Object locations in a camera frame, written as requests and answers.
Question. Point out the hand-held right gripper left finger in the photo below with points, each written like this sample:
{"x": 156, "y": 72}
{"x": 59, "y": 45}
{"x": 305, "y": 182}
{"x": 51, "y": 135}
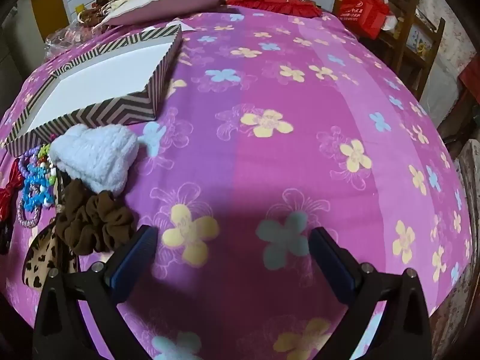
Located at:
{"x": 131, "y": 258}

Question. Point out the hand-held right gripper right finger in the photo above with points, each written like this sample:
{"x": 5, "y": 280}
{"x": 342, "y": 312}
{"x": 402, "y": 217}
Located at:
{"x": 330, "y": 266}

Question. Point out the brown scrunchie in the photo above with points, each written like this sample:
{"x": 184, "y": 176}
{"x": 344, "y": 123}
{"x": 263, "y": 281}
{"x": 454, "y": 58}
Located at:
{"x": 93, "y": 225}

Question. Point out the leopard print hair bow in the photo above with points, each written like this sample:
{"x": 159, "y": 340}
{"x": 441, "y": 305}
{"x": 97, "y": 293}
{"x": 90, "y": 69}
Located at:
{"x": 37, "y": 262}

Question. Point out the light blue fluffy scrunchie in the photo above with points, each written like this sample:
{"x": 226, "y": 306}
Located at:
{"x": 97, "y": 157}

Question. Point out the black scrunchie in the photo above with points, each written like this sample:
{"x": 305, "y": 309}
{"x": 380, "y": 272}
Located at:
{"x": 3, "y": 238}

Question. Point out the red satin hair bow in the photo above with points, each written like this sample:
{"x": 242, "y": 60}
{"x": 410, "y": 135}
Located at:
{"x": 7, "y": 195}

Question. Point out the striped cardboard box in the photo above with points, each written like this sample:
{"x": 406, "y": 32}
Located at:
{"x": 93, "y": 78}

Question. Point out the pink floral bedsheet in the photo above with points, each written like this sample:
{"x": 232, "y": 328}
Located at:
{"x": 262, "y": 176}

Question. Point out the floral upholstered seat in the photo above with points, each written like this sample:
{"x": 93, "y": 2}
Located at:
{"x": 468, "y": 213}

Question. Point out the red hanging cloth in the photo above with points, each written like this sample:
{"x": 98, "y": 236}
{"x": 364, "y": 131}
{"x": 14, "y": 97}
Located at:
{"x": 470, "y": 90}

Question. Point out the clear plastic bag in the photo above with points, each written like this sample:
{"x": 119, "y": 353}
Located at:
{"x": 63, "y": 37}

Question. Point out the wooden chair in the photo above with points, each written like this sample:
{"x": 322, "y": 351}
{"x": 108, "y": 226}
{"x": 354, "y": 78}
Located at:
{"x": 407, "y": 45}

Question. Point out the white paper sheet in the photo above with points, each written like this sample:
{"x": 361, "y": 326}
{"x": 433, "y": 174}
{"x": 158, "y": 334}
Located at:
{"x": 176, "y": 26}

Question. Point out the red shopping bag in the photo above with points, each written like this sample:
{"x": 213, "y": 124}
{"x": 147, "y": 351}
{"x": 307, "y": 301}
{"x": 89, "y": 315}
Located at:
{"x": 362, "y": 15}

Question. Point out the small yellow tag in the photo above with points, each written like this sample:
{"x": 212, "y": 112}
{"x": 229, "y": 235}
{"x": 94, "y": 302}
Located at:
{"x": 80, "y": 9}

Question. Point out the white pink pillow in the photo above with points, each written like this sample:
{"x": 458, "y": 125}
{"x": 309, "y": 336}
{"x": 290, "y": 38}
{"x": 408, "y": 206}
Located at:
{"x": 168, "y": 3}

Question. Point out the red ruffled cushion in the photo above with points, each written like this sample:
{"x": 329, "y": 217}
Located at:
{"x": 277, "y": 2}

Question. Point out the pink floral upright mattress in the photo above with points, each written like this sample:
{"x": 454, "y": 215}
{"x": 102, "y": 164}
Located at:
{"x": 453, "y": 15}

